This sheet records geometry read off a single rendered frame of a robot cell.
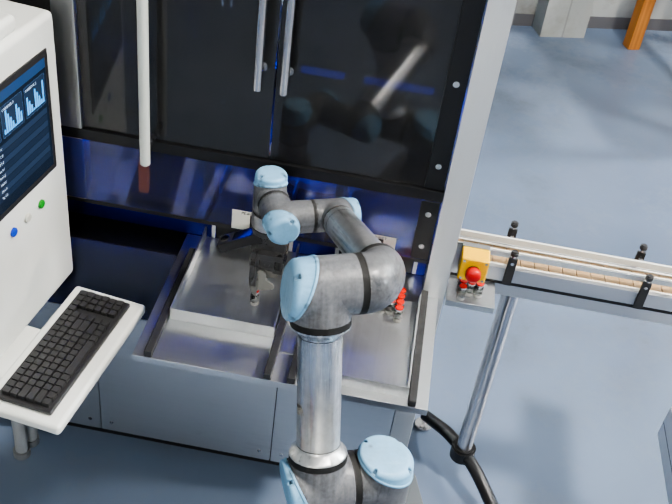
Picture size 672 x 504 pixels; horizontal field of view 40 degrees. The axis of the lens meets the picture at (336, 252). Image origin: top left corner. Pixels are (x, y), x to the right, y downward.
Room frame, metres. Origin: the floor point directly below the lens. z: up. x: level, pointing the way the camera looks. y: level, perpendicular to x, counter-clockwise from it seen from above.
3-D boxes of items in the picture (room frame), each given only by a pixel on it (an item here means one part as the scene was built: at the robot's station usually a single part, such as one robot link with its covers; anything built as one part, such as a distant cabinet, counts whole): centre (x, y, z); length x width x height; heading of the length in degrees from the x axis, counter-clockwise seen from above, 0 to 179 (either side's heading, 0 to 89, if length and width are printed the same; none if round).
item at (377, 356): (1.69, -0.09, 0.90); 0.34 x 0.26 x 0.04; 176
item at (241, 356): (1.74, 0.07, 0.87); 0.70 x 0.48 x 0.02; 87
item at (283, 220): (1.67, 0.12, 1.23); 0.11 x 0.11 x 0.08; 19
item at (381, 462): (1.22, -0.15, 0.96); 0.13 x 0.12 x 0.14; 109
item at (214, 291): (1.82, 0.24, 0.90); 0.34 x 0.26 x 0.04; 177
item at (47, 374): (1.58, 0.61, 0.82); 0.40 x 0.14 x 0.02; 169
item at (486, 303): (1.95, -0.37, 0.87); 0.14 x 0.13 x 0.02; 177
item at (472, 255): (1.90, -0.36, 1.00); 0.08 x 0.07 x 0.07; 177
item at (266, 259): (1.75, 0.16, 1.07); 0.09 x 0.08 x 0.12; 87
